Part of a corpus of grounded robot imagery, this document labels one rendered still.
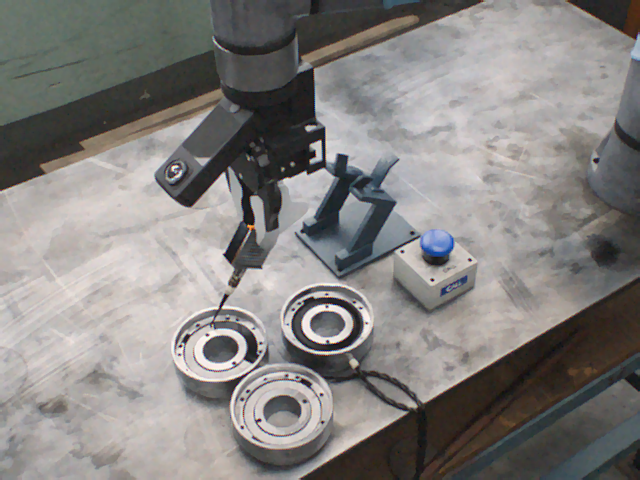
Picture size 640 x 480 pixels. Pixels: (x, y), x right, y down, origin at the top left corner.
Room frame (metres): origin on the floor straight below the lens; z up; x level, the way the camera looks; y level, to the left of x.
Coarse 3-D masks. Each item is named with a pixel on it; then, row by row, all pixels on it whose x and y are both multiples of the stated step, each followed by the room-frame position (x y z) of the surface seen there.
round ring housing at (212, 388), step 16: (192, 320) 0.66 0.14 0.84; (208, 320) 0.67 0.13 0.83; (240, 320) 0.67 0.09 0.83; (256, 320) 0.65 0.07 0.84; (176, 336) 0.64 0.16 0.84; (208, 336) 0.65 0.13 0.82; (224, 336) 0.64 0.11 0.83; (240, 336) 0.64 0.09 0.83; (256, 336) 0.64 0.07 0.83; (176, 352) 0.62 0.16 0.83; (208, 352) 0.64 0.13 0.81; (240, 352) 0.62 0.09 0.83; (176, 368) 0.60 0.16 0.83; (208, 368) 0.60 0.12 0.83; (224, 368) 0.60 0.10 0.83; (256, 368) 0.59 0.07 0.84; (192, 384) 0.58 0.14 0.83; (208, 384) 0.57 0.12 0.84; (224, 384) 0.57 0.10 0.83
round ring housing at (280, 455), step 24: (240, 384) 0.57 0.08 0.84; (264, 384) 0.58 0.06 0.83; (312, 384) 0.57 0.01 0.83; (240, 408) 0.55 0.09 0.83; (264, 408) 0.55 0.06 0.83; (288, 408) 0.56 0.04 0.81; (240, 432) 0.51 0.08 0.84; (264, 432) 0.52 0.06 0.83; (288, 432) 0.52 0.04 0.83; (264, 456) 0.49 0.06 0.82; (288, 456) 0.49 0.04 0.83
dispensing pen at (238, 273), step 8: (240, 224) 0.70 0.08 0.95; (248, 224) 0.69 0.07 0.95; (240, 232) 0.69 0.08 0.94; (232, 240) 0.69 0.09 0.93; (240, 240) 0.68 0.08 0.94; (232, 248) 0.68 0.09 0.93; (224, 256) 0.68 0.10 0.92; (232, 256) 0.68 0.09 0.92; (240, 272) 0.67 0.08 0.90; (232, 280) 0.67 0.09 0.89; (240, 280) 0.67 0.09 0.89; (232, 288) 0.67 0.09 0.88; (224, 296) 0.67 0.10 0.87; (216, 312) 0.66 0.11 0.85
